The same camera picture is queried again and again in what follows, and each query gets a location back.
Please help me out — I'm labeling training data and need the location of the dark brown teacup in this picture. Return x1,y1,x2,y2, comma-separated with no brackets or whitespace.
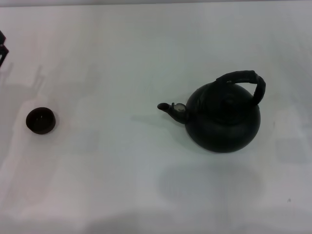
26,107,59,134

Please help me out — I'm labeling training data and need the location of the black round teapot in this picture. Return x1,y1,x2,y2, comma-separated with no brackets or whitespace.
157,70,266,154

